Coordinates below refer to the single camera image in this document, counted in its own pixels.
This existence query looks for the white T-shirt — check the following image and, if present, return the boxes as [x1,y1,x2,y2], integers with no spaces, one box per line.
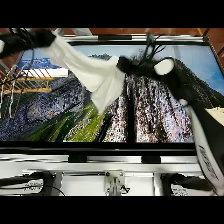
[42,31,128,115]

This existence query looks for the silver frame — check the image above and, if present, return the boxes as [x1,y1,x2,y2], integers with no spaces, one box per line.
[0,33,224,197]

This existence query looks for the black cable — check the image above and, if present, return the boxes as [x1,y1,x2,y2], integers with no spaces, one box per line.
[133,32,167,66]
[7,28,36,83]

